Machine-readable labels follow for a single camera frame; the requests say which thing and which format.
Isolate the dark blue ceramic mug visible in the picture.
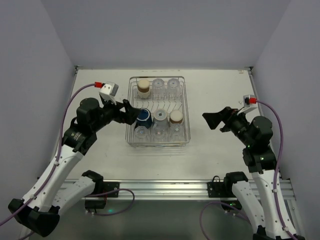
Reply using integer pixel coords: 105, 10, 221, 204
134, 108, 153, 129

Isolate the beige brown cup back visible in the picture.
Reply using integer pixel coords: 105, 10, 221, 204
137, 78, 150, 99

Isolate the beige brown cup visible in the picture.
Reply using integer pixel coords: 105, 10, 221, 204
169, 109, 184, 125
137, 78, 150, 99

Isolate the light grey footed cup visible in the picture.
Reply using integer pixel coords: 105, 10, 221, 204
153, 108, 168, 129

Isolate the clear glass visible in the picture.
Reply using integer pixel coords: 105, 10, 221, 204
133, 126, 151, 144
167, 78, 181, 99
152, 78, 166, 99
169, 123, 185, 142
152, 126, 168, 143

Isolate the beige brown cup front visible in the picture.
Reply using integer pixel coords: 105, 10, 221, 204
169, 109, 184, 125

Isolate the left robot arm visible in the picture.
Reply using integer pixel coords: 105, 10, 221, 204
8, 97, 141, 237

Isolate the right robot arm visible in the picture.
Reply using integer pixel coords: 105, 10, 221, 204
202, 106, 304, 240

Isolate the right controller box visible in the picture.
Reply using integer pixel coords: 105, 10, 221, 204
221, 200, 242, 211

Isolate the controller box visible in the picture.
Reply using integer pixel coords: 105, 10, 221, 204
221, 200, 242, 211
84, 200, 106, 210

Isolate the left controller box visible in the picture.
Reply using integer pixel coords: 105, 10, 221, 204
84, 200, 106, 210

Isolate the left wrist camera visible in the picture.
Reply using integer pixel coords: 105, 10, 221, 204
99, 82, 119, 105

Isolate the metal wire dish rack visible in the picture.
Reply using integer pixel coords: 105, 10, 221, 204
125, 76, 191, 147

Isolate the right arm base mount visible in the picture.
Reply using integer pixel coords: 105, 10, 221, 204
207, 171, 248, 198

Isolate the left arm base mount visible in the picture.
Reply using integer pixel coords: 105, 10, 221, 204
81, 170, 120, 198

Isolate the aluminium front rail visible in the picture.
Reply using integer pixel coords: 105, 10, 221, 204
58, 179, 296, 201

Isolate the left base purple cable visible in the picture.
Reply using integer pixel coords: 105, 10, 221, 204
86, 188, 136, 217

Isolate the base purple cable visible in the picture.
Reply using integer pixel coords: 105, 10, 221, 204
86, 188, 136, 217
199, 201, 251, 240

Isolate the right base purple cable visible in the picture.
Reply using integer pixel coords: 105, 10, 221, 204
199, 201, 251, 240

